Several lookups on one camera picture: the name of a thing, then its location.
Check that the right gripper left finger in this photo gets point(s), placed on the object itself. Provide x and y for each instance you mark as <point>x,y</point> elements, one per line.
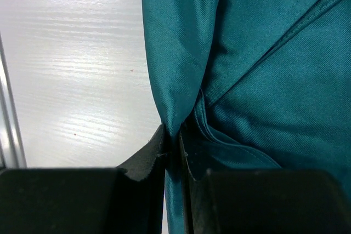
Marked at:
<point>124,199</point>

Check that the right table edge rail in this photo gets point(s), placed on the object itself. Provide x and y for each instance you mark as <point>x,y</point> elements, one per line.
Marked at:
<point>12,150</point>

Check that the teal cloth napkin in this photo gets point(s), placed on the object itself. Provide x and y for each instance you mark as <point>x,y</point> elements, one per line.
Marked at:
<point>259,83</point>

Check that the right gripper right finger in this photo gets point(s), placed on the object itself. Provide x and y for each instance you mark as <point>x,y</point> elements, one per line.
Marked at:
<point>218,199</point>

